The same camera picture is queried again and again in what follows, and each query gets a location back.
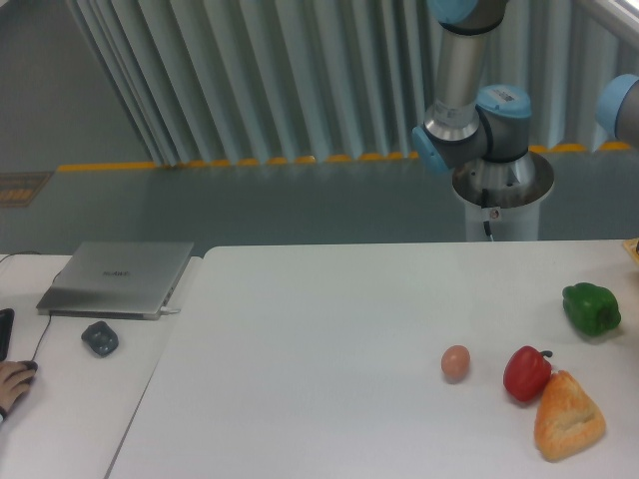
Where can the person's hand on mouse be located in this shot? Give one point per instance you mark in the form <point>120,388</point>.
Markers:
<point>12,389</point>

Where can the black computer mouse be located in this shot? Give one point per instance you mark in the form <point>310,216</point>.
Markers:
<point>30,365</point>

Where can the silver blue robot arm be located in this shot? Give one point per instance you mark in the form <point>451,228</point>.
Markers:
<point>551,63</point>

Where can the red bell pepper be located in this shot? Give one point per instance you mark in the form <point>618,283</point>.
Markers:
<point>527,372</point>

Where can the green bell pepper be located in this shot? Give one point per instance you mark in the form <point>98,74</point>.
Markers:
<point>592,309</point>

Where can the black keyboard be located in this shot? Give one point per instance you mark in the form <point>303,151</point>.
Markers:
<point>7,316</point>

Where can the dark grey small controller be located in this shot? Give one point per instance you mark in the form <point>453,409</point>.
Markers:
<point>100,338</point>

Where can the silver closed laptop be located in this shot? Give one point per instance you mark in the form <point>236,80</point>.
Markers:
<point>121,279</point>

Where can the brown egg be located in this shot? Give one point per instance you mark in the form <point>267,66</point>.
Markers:
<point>455,363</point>

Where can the triangular pastry bread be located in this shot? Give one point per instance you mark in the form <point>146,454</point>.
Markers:
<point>567,420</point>

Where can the wooden object at table edge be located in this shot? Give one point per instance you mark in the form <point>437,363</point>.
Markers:
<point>631,246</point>

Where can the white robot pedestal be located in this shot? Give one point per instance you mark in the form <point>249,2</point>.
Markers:
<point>502,201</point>

